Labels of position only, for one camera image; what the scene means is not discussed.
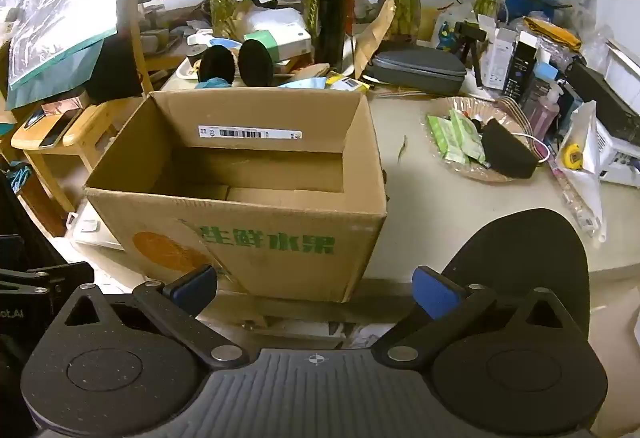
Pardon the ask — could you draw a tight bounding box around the white cable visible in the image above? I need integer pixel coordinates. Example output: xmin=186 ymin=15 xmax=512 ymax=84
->
xmin=514 ymin=133 xmax=552 ymax=165

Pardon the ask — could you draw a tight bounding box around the green packet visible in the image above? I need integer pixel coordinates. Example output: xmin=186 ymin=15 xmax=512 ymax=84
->
xmin=426 ymin=114 xmax=468 ymax=165
xmin=449 ymin=109 xmax=487 ymax=165

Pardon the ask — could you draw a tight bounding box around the green white tissue box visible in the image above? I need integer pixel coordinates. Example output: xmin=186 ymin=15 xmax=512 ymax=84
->
xmin=243 ymin=28 xmax=312 ymax=61

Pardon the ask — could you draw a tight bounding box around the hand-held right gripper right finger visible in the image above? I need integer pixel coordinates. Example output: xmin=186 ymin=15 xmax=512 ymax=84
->
xmin=374 ymin=266 xmax=593 ymax=366

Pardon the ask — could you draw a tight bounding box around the pink pump bottle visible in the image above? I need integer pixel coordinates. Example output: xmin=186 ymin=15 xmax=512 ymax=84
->
xmin=527 ymin=82 xmax=564 ymax=143

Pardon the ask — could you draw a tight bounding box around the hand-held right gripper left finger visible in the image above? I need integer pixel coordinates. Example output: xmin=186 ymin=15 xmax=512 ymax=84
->
xmin=49 ymin=264 xmax=251 ymax=365

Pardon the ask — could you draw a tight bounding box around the black cloth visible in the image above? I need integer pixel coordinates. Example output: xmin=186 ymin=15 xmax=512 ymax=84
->
xmin=87 ymin=38 xmax=144 ymax=106

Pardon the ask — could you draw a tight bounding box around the black thermos bottle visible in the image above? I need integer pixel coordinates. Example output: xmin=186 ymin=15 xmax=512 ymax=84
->
xmin=314 ymin=0 xmax=360 ymax=73

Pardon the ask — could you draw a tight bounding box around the white printer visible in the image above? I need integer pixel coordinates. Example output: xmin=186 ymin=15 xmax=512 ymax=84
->
xmin=596 ymin=40 xmax=640 ymax=189

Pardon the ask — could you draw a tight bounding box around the tall black box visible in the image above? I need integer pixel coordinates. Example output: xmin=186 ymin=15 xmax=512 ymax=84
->
xmin=502 ymin=32 xmax=539 ymax=104

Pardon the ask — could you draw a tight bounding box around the white plastic pouch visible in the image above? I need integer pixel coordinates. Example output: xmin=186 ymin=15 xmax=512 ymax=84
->
xmin=554 ymin=100 xmax=609 ymax=239

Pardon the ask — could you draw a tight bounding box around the smartphone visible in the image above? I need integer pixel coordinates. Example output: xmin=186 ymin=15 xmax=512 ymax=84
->
xmin=39 ymin=110 xmax=84 ymax=149

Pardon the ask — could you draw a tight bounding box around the clear green plastic mailer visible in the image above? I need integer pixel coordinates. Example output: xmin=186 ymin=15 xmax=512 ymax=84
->
xmin=5 ymin=0 xmax=127 ymax=111

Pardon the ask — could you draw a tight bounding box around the black oval foam pad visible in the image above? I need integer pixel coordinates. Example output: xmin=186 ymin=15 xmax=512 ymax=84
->
xmin=238 ymin=39 xmax=275 ymax=87
xmin=197 ymin=45 xmax=237 ymax=86

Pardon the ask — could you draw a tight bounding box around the yellow packet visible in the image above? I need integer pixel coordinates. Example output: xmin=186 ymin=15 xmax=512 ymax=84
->
xmin=325 ymin=72 xmax=372 ymax=93

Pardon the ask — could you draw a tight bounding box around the tall white box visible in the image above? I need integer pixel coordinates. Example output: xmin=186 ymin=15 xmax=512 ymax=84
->
xmin=481 ymin=28 xmax=517 ymax=89

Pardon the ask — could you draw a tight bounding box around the light blue cloth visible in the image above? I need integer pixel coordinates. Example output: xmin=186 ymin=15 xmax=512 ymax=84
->
xmin=279 ymin=76 xmax=327 ymax=90

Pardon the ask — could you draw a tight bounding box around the white tray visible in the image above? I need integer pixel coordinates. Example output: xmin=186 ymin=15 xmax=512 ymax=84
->
xmin=175 ymin=56 xmax=201 ymax=82

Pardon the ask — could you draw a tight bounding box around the wooden chair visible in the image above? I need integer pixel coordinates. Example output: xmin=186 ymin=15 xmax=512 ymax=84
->
xmin=11 ymin=0 xmax=157 ymax=215

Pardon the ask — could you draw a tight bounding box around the grey zip case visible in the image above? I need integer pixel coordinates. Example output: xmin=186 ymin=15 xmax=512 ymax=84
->
xmin=362 ymin=48 xmax=468 ymax=91

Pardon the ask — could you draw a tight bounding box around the wooden side table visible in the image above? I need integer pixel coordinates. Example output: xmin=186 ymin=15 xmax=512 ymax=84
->
xmin=141 ymin=2 xmax=213 ymax=71

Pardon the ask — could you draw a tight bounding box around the brown paper bag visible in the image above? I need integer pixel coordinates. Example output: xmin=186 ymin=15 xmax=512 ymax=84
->
xmin=350 ymin=0 xmax=397 ymax=74

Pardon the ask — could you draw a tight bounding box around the brown paper sheet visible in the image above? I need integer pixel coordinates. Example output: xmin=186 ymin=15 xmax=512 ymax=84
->
xmin=231 ymin=0 xmax=262 ymax=41

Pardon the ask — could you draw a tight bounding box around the blue container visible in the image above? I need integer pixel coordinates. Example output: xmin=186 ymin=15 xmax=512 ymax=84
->
xmin=504 ymin=0 xmax=564 ymax=24

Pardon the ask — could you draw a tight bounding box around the small tripod camera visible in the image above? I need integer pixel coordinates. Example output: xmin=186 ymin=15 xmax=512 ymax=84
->
xmin=451 ymin=21 xmax=489 ymax=88

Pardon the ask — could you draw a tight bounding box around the cardboard box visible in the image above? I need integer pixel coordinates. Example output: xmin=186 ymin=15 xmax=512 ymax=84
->
xmin=84 ymin=88 xmax=389 ymax=303

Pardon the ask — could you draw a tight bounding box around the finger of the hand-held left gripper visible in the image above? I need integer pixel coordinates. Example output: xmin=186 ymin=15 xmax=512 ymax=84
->
xmin=0 ymin=262 xmax=95 ymax=301

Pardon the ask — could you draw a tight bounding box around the yellow cloth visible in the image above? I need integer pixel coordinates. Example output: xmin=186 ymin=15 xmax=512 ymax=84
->
xmin=522 ymin=16 xmax=584 ymax=51

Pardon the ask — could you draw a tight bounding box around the wicker basket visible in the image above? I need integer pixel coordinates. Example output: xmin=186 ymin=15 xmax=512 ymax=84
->
xmin=424 ymin=96 xmax=551 ymax=183

